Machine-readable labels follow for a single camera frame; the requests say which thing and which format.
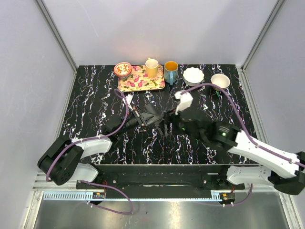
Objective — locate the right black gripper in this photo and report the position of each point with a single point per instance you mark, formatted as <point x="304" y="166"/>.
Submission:
<point x="170" y="117"/>

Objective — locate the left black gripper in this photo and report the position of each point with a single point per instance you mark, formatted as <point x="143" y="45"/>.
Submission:
<point x="146" y="118"/>

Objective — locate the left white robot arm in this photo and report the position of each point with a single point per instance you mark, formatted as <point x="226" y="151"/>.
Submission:
<point x="62" y="160"/>

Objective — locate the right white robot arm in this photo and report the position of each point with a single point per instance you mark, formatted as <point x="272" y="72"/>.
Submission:
<point x="282" y="170"/>

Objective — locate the floral rectangular tray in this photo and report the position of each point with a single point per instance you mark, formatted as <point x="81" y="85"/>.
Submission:
<point x="139" y="80"/>

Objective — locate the white scalloped plate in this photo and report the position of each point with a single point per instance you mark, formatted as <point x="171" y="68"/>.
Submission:
<point x="193" y="76"/>

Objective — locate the yellow mug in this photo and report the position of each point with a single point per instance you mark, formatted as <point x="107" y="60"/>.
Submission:
<point x="151" y="66"/>

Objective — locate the blue mug orange inside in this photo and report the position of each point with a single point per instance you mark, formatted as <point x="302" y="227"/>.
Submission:
<point x="170" y="72"/>

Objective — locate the small red patterned bowl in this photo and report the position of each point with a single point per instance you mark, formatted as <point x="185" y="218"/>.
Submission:
<point x="123" y="69"/>

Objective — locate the cream bowl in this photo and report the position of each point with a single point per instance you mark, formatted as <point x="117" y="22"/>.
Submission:
<point x="221" y="80"/>

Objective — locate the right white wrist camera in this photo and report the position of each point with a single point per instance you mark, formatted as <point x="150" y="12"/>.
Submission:
<point x="185" y="101"/>

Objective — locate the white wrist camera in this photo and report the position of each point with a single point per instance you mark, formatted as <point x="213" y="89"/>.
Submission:
<point x="185" y="101"/>
<point x="129" y="98"/>

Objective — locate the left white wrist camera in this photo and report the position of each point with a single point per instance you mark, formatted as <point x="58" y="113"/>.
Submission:
<point x="129" y="98"/>

